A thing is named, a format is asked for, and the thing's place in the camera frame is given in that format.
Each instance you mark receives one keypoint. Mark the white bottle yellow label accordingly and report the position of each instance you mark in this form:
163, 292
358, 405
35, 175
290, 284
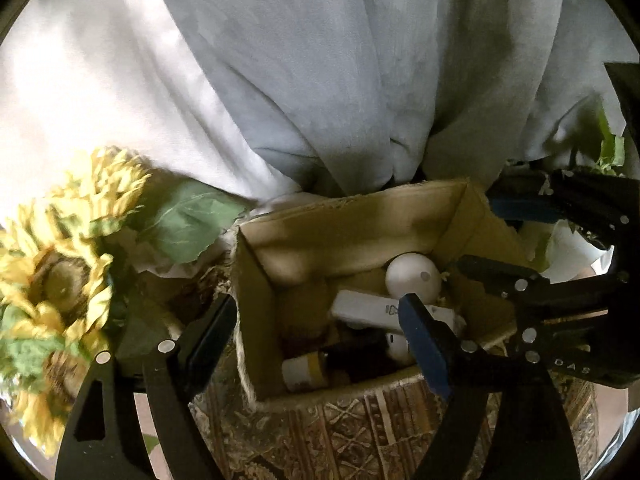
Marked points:
300, 372

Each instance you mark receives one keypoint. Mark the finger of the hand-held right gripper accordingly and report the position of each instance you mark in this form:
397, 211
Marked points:
500, 272
515, 208

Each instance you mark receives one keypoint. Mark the white remote control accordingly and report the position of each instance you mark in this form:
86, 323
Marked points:
360, 307

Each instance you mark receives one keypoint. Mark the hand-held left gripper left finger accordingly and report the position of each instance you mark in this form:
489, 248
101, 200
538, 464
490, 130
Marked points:
207, 340

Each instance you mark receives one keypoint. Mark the brown cardboard box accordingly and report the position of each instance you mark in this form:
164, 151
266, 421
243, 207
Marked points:
350, 225

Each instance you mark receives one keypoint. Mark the white round plastic device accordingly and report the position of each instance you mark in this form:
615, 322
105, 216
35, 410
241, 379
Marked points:
407, 275

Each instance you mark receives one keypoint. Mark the small white plastic case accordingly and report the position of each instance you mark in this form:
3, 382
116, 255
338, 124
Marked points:
397, 347

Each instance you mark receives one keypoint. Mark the white sheer curtain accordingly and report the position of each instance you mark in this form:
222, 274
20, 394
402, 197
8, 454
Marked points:
100, 85

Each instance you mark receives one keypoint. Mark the artificial sunflower bouquet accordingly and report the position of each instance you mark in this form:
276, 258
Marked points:
60, 280

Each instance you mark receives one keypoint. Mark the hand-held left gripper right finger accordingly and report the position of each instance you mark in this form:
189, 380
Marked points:
425, 345

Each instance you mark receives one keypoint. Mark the green leafy plant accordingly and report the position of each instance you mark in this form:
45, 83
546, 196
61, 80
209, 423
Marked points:
612, 152

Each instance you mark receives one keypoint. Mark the brown patterned mat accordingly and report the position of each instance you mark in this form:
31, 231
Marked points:
325, 435

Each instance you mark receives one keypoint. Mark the grey curtain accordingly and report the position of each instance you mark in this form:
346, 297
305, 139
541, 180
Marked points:
325, 60

